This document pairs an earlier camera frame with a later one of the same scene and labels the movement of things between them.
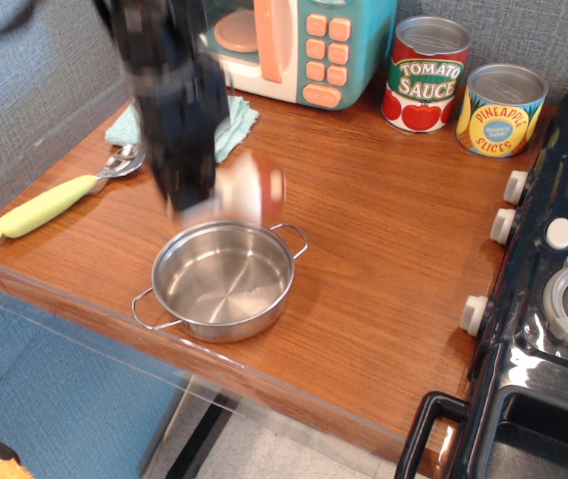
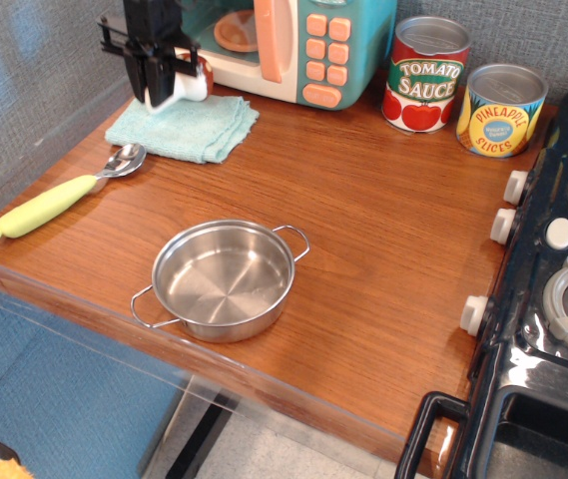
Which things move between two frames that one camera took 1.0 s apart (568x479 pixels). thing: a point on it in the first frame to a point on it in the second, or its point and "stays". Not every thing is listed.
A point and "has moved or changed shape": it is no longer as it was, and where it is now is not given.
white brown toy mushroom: (249, 191) has moved or changed shape
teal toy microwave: (329, 54) stays
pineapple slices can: (500, 110) stays
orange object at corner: (9, 469) stays
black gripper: (182, 109) to (153, 26)
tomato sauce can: (427, 59) stays
